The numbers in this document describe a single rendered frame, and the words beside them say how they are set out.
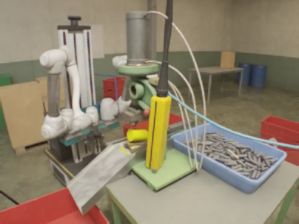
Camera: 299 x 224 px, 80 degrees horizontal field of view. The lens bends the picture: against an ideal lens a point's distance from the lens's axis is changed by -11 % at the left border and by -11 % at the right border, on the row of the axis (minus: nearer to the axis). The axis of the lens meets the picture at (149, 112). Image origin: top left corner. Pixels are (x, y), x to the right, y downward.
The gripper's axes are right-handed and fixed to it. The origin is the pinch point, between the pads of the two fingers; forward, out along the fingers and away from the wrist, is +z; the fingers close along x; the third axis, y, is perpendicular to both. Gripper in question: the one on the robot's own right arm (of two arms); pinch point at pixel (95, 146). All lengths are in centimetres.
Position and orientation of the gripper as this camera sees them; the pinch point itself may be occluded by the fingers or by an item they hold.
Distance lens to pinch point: 191.5
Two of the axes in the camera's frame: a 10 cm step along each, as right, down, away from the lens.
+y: -7.4, -2.2, 6.3
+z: 0.0, 9.4, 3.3
